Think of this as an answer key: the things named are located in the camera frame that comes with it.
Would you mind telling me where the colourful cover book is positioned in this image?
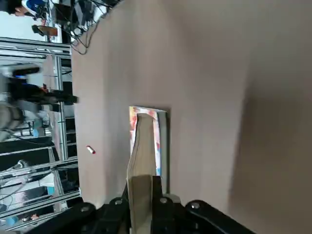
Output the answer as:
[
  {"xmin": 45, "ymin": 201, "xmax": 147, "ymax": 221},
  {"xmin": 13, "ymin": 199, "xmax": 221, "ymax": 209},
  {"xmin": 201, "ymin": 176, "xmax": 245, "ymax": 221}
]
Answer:
[{"xmin": 128, "ymin": 105, "xmax": 169, "ymax": 194}]

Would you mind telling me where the aluminium frame cage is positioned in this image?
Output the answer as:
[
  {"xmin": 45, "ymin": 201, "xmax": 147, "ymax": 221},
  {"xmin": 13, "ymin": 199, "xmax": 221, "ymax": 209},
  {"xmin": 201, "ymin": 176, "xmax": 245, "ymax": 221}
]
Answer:
[{"xmin": 0, "ymin": 36, "xmax": 81, "ymax": 231}]

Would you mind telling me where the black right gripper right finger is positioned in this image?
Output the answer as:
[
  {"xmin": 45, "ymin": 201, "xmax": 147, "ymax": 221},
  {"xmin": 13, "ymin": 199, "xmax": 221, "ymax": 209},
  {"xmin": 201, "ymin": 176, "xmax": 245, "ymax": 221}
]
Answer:
[{"xmin": 151, "ymin": 175, "xmax": 256, "ymax": 234}]

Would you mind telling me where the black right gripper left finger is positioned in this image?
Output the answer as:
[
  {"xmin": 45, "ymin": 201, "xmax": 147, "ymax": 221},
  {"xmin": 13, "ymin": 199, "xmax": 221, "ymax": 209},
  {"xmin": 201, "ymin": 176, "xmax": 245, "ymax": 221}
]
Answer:
[{"xmin": 24, "ymin": 181, "xmax": 132, "ymax": 234}]

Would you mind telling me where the black loose cable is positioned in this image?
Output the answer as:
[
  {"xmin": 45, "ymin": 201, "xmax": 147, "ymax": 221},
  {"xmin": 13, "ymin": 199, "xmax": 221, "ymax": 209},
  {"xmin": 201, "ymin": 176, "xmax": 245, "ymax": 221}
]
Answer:
[{"xmin": 69, "ymin": 14, "xmax": 103, "ymax": 56}]

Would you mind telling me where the dark grey hand-picture book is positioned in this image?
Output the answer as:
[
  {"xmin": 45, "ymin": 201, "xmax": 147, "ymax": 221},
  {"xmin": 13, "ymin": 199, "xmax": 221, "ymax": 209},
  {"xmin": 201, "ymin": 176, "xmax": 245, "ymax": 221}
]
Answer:
[{"xmin": 126, "ymin": 113, "xmax": 159, "ymax": 234}]

